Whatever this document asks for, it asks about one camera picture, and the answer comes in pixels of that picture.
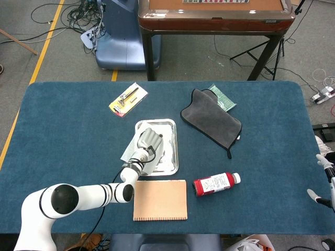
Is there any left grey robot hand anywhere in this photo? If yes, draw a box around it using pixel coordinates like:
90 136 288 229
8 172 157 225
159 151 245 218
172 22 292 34
135 127 164 157

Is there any stainless steel tray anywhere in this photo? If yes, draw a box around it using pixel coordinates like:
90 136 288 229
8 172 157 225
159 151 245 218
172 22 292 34
134 119 180 176

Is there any black floor cable bundle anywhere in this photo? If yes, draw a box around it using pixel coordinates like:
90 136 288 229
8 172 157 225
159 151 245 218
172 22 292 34
30 0 105 35

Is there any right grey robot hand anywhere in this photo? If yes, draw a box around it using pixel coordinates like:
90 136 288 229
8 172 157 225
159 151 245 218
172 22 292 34
307 153 335 210

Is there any white power strip with plugs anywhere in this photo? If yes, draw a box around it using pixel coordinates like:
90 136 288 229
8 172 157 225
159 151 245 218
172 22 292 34
80 27 99 50

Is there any white plastic bag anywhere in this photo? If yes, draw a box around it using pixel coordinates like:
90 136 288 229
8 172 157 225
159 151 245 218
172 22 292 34
230 234 275 251

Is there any red juice bottle white cap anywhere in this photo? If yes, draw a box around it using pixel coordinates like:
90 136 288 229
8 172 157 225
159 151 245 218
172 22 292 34
192 172 242 198

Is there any black floor pedal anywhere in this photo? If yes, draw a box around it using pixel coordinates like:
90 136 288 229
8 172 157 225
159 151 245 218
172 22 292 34
312 122 335 143

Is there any razor in yellow blister pack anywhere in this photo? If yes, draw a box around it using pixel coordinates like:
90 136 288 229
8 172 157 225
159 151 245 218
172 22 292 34
108 82 149 118

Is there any blue felt table cover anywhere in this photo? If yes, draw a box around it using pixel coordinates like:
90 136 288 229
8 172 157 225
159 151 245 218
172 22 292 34
0 80 335 235

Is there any wooden pole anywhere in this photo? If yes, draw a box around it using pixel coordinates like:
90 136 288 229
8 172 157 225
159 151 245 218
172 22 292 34
0 28 39 55

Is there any tan spiral notebook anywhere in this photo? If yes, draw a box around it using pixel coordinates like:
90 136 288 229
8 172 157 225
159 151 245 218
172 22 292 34
132 179 188 222

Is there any brown mahjong table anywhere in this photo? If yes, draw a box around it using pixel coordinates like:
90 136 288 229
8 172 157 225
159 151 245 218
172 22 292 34
138 0 296 81

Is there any grey microfiber cloth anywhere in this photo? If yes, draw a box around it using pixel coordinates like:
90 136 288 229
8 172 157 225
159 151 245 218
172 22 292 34
180 88 243 159

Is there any white power strip with red switch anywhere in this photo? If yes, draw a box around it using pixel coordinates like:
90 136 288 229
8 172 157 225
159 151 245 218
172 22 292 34
310 86 335 105

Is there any mahjong tile row with faces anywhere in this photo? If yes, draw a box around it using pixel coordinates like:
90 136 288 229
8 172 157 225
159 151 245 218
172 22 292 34
182 0 250 4

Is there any dark blue robot torso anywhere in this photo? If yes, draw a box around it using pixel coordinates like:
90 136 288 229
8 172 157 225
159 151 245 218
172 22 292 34
109 233 222 251

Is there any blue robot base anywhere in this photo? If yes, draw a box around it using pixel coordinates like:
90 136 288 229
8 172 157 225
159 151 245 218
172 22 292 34
94 0 162 71

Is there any green striped packet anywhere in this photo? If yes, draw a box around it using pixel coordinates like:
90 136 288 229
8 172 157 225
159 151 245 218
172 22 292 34
208 83 238 112

